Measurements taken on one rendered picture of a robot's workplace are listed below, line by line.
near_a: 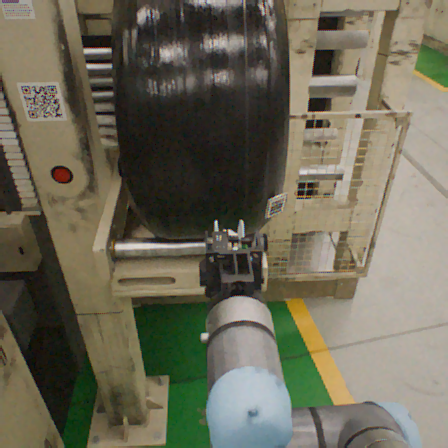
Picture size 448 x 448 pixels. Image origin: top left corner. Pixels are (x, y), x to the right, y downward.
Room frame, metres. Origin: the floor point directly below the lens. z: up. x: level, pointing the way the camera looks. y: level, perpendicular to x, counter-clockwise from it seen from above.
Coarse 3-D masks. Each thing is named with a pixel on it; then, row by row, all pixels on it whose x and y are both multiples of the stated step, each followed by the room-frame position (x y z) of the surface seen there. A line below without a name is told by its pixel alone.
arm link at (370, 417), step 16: (320, 416) 0.24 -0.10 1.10; (336, 416) 0.24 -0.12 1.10; (352, 416) 0.24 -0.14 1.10; (368, 416) 0.24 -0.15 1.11; (384, 416) 0.24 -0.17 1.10; (400, 416) 0.24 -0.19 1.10; (320, 432) 0.23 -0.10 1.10; (336, 432) 0.23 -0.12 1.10; (352, 432) 0.22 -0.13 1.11; (368, 432) 0.21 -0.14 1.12; (384, 432) 0.21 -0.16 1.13; (400, 432) 0.23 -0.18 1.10; (416, 432) 0.23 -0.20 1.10
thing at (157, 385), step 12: (156, 384) 0.96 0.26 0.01; (156, 396) 0.91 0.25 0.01; (96, 408) 0.86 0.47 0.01; (96, 420) 0.81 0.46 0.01; (108, 420) 0.81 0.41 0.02; (156, 420) 0.81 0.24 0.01; (96, 432) 0.77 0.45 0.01; (108, 432) 0.77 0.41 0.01; (120, 432) 0.77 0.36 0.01; (132, 432) 0.77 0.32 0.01; (144, 432) 0.77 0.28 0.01; (156, 432) 0.76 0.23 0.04; (96, 444) 0.73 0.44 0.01; (108, 444) 0.73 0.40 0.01; (120, 444) 0.73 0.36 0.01; (132, 444) 0.73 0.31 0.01; (144, 444) 0.73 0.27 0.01; (156, 444) 0.73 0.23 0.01
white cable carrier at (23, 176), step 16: (0, 80) 0.84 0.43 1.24; (0, 96) 0.80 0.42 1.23; (0, 112) 0.80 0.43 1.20; (0, 128) 0.80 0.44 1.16; (16, 128) 0.82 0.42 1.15; (16, 144) 0.80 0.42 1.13; (16, 160) 0.80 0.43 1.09; (16, 176) 0.80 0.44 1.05; (32, 176) 0.81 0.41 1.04; (32, 192) 0.80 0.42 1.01
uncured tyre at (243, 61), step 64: (128, 0) 0.75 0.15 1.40; (192, 0) 0.74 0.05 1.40; (256, 0) 0.75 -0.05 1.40; (128, 64) 0.67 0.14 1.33; (192, 64) 0.67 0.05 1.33; (256, 64) 0.67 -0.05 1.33; (128, 128) 0.64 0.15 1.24; (192, 128) 0.62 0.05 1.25; (256, 128) 0.63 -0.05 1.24; (128, 192) 0.65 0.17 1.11; (192, 192) 0.61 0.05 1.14; (256, 192) 0.62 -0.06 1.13
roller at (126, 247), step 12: (120, 240) 0.74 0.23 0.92; (132, 240) 0.74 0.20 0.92; (144, 240) 0.74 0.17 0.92; (156, 240) 0.74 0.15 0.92; (168, 240) 0.74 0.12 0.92; (180, 240) 0.74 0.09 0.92; (192, 240) 0.74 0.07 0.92; (204, 240) 0.74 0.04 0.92; (252, 240) 0.75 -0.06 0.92; (264, 240) 0.75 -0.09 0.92; (120, 252) 0.72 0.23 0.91; (132, 252) 0.72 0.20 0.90; (144, 252) 0.72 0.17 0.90; (156, 252) 0.72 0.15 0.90; (168, 252) 0.73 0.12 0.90; (180, 252) 0.73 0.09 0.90; (192, 252) 0.73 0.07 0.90; (204, 252) 0.73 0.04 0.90
